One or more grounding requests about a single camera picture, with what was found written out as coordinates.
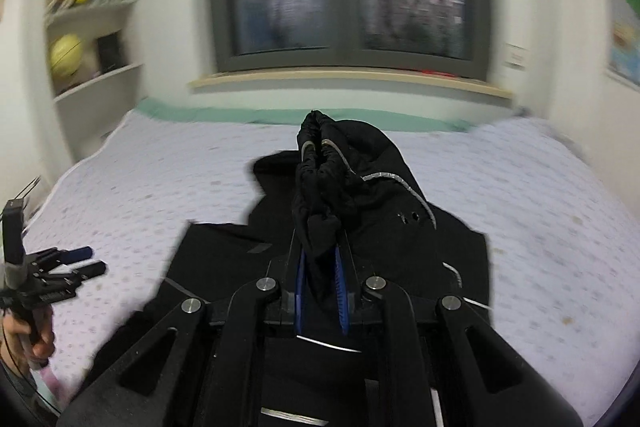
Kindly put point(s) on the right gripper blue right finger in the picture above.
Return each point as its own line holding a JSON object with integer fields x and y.
{"x": 341, "y": 292}

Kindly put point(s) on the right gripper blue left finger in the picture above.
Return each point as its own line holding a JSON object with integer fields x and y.
{"x": 299, "y": 293}

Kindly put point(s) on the black hooded jacket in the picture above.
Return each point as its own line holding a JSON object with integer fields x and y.
{"x": 217, "y": 345}

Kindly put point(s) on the person's left hand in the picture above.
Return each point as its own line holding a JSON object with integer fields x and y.
{"x": 13, "y": 354}

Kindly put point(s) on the green bed sheet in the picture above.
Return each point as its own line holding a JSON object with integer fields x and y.
{"x": 386, "y": 121}

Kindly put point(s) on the wooden window sill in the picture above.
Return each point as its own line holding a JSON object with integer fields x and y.
{"x": 423, "y": 79}

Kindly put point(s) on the white floral bed quilt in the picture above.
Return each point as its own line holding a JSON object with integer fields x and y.
{"x": 564, "y": 251}

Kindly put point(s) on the yellow globe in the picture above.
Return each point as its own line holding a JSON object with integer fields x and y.
{"x": 65, "y": 56}

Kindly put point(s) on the black box on shelf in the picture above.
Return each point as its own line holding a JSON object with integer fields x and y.
{"x": 110, "y": 53}

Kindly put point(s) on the white bookshelf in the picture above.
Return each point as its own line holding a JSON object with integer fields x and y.
{"x": 89, "y": 104}

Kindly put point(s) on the white wall socket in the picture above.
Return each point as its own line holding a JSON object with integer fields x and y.
{"x": 515, "y": 56}

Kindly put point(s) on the colourful wall map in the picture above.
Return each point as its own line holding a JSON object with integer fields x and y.
{"x": 624, "y": 55}

